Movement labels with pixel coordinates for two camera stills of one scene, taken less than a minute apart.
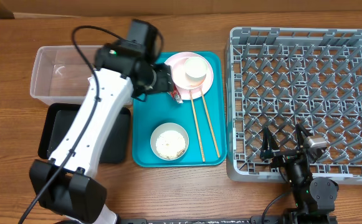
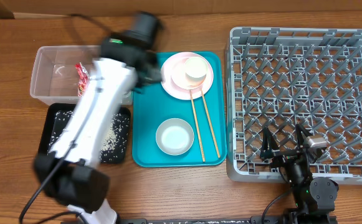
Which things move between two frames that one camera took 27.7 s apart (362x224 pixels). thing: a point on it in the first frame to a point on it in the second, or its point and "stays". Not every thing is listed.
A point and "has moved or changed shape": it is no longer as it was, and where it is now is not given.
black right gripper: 283,157 stays
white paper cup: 195,70 stays
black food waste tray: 58,121 stays
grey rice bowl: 169,141 has moved or changed shape
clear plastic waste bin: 60,73 stays
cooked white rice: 171,144 to 115,144
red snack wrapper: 176,94 to 83,78
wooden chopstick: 197,127 stays
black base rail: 231,220 stays
